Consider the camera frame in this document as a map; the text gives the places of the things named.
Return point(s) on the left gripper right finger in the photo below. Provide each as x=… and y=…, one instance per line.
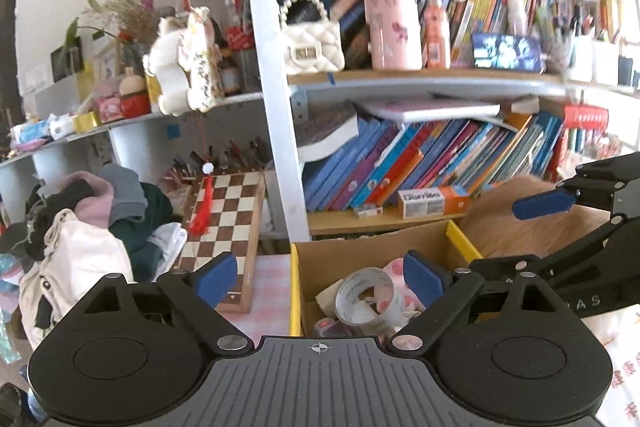
x=445, y=295

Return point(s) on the white quilted handbag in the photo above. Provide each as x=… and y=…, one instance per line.
x=311, y=47

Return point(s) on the white lucky cat figurine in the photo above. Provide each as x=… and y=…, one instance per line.
x=184, y=60

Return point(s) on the wooden chess board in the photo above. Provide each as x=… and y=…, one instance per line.
x=233, y=225

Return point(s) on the white metal shelf frame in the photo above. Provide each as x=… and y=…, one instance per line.
x=278, y=91

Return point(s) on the pink cup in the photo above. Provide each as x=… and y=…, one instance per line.
x=395, y=34

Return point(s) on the clear packing tape roll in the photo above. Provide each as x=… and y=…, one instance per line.
x=368, y=301

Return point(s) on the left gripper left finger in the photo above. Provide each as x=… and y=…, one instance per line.
x=195, y=295

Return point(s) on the pink bottle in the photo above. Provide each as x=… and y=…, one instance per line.
x=437, y=37

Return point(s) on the red dictionary book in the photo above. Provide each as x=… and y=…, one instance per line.
x=585, y=117

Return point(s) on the yellow cardboard box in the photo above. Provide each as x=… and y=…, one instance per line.
x=317, y=265

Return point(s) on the phone playing video on shelf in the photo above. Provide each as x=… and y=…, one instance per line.
x=506, y=52

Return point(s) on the orange and white cat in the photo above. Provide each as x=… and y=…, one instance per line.
x=490, y=226

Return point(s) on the row of blue books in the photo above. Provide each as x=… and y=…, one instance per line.
x=353, y=159

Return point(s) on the pile of clothes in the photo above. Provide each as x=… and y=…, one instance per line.
x=97, y=223

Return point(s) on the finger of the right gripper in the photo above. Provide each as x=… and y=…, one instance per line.
x=545, y=204

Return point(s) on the orange white medicine box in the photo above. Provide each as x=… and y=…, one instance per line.
x=432, y=201

